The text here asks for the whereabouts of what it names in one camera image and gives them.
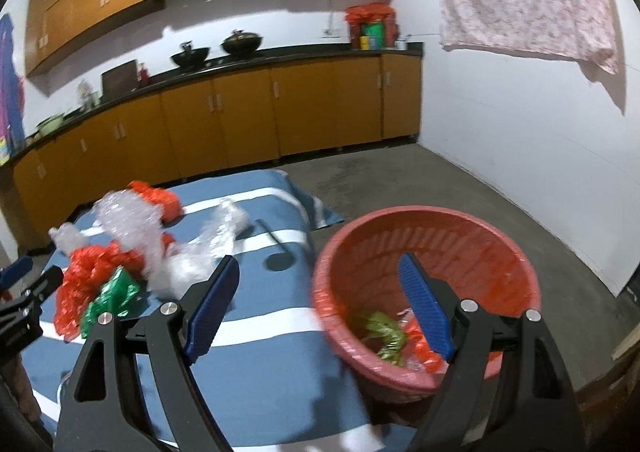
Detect purple blue hanging cloth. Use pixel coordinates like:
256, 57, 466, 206
0, 14, 25, 165

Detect red bag in basket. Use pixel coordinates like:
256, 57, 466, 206
399, 311, 445, 374

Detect black wok with lid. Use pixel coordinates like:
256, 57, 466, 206
220, 29, 262, 58

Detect red bag of groceries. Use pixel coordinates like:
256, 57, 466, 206
345, 2, 399, 51

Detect clear jar on counter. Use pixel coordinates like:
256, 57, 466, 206
77, 79, 101, 110

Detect green pot on counter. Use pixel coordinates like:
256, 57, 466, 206
37, 114, 64, 137

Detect red plastic bag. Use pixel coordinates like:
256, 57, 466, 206
53, 247, 146, 342
128, 181, 184, 224

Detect white cup on counter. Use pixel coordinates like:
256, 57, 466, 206
395, 37, 409, 51

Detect lower orange kitchen cabinets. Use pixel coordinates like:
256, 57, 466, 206
1, 53, 422, 250

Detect black wok left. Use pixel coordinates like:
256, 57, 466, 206
170, 41, 209, 71

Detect clear plastic bag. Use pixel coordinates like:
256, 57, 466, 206
146, 199, 250, 300

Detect green plastic bag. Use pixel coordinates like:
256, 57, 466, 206
80, 265, 143, 338

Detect large bubble wrap sheet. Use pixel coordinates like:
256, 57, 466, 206
48, 190, 165, 279

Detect red plastic waste basket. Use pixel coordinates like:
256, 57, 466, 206
312, 206, 541, 403

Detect dark cutting board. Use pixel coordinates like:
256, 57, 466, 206
101, 60, 139, 102

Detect green trash in basket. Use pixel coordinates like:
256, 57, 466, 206
361, 311, 408, 366

